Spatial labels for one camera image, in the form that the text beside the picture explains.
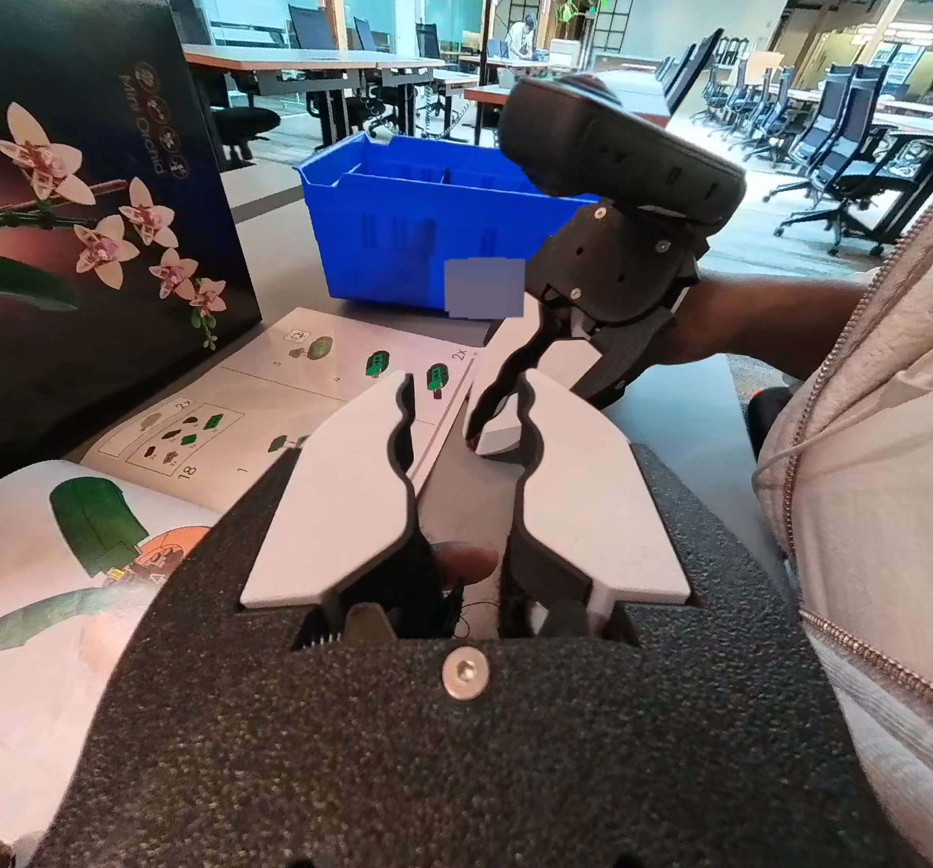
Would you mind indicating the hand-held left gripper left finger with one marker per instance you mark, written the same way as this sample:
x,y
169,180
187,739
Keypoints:
x,y
342,503

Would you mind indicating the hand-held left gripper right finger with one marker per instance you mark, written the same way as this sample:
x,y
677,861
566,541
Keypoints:
x,y
598,518

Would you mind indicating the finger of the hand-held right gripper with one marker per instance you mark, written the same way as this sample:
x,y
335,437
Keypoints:
x,y
572,365
510,343

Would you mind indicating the person's right forearm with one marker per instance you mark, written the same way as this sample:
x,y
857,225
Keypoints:
x,y
765,321

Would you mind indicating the person's left hand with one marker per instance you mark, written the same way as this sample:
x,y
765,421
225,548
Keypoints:
x,y
466,562

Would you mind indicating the brown top office table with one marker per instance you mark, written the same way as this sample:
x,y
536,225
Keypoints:
x,y
641,102

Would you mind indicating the black monitor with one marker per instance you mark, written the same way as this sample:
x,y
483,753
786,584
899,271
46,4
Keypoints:
x,y
692,66

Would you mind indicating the white instruction booklet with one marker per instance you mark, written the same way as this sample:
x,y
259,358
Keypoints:
x,y
240,387

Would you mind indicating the blue plastic bin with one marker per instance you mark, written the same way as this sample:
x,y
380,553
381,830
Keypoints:
x,y
379,234

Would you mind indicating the dark object with red spot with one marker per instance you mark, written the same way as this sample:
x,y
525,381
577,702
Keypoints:
x,y
772,409

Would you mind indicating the black office chair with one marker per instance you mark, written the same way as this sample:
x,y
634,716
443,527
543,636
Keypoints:
x,y
313,29
430,44
189,22

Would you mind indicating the row of black office chairs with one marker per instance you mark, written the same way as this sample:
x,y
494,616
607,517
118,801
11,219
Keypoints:
x,y
838,132

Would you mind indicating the light grey zip jacket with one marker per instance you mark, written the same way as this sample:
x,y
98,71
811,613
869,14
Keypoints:
x,y
860,518

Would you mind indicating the black orchid picture box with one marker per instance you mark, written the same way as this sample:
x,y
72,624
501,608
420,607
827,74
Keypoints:
x,y
109,343

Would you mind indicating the long white office table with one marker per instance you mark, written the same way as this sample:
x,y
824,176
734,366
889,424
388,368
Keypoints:
x,y
291,57

